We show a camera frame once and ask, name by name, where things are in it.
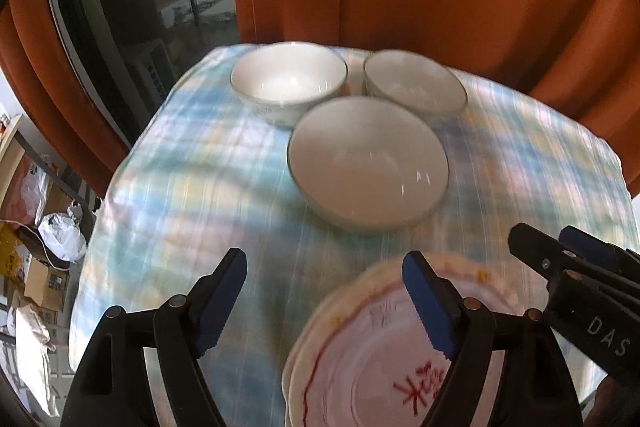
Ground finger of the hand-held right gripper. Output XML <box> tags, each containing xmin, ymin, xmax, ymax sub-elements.
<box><xmin>559</xmin><ymin>227</ymin><xmax>640</xmax><ymax>293</ymax></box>
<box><xmin>508</xmin><ymin>223</ymin><xmax>609</xmax><ymax>291</ymax></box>

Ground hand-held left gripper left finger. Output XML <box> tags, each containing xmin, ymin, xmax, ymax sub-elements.
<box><xmin>60</xmin><ymin>247</ymin><xmax>248</xmax><ymax>427</ymax></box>

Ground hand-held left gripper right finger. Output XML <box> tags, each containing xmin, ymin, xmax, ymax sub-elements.
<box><xmin>401</xmin><ymin>250</ymin><xmax>584</xmax><ymax>427</ymax></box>

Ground scalloped plate with yellow flowers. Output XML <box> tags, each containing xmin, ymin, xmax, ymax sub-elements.
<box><xmin>281</xmin><ymin>252</ymin><xmax>518</xmax><ymax>427</ymax></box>

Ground small red-rimmed plate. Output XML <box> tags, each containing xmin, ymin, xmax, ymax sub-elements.
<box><xmin>289</xmin><ymin>284</ymin><xmax>503</xmax><ymax>427</ymax></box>

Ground white bowl with blue flowers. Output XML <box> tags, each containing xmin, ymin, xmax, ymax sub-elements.
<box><xmin>287</xmin><ymin>96</ymin><xmax>450</xmax><ymax>231</ymax></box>
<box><xmin>229</xmin><ymin>41</ymin><xmax>349</xmax><ymax>130</ymax></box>
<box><xmin>362</xmin><ymin>49</ymin><xmax>469</xmax><ymax>124</ymax></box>

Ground person's right hand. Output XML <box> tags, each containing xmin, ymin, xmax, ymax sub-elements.
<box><xmin>582</xmin><ymin>376</ymin><xmax>640</xmax><ymax>427</ymax></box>

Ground plaid tablecloth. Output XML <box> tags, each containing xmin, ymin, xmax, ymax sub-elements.
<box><xmin>67</xmin><ymin>42</ymin><xmax>632</xmax><ymax>427</ymax></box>

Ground cardboard box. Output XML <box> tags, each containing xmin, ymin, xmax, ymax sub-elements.
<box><xmin>24</xmin><ymin>256</ymin><xmax>72</xmax><ymax>311</ymax></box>

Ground large white sack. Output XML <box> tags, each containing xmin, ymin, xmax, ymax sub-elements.
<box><xmin>14</xmin><ymin>306</ymin><xmax>59</xmax><ymax>416</ymax></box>

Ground yellow bag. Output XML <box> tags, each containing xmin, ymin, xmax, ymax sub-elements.
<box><xmin>0</xmin><ymin>221</ymin><xmax>32</xmax><ymax>279</ymax></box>

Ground pink and white plastic bag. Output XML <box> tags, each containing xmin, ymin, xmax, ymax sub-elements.
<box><xmin>19</xmin><ymin>156</ymin><xmax>62</xmax><ymax>224</ymax></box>

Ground wooden shelf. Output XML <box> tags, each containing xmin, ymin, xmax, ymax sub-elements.
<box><xmin>0</xmin><ymin>114</ymin><xmax>27</xmax><ymax>168</ymax></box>

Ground narrow orange curtain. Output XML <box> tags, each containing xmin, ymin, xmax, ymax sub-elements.
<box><xmin>0</xmin><ymin>0</ymin><xmax>132</xmax><ymax>200</ymax></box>

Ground glass window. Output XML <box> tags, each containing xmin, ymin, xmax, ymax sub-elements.
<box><xmin>39</xmin><ymin>0</ymin><xmax>242</xmax><ymax>150</ymax></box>

